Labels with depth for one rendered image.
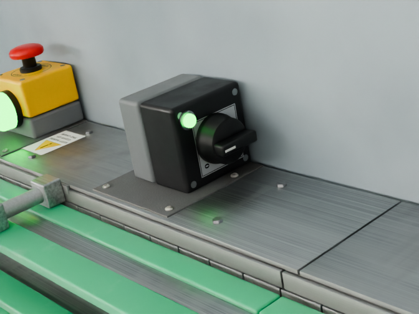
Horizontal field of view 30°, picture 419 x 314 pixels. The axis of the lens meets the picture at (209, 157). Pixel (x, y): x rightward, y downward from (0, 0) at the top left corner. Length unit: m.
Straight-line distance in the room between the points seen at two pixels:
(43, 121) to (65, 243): 0.25
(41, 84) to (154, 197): 0.27
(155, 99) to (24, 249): 0.17
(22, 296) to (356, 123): 0.36
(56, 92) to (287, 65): 0.35
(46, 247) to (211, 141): 0.17
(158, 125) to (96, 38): 0.22
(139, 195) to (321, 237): 0.19
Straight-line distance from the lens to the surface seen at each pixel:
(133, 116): 0.70
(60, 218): 0.74
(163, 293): 0.59
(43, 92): 0.91
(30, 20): 0.99
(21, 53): 0.92
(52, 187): 0.76
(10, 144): 0.92
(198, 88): 0.70
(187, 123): 0.66
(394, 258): 0.55
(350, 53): 0.61
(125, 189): 0.72
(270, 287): 0.57
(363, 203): 0.62
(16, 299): 0.78
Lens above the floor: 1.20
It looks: 35 degrees down
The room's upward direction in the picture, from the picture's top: 116 degrees counter-clockwise
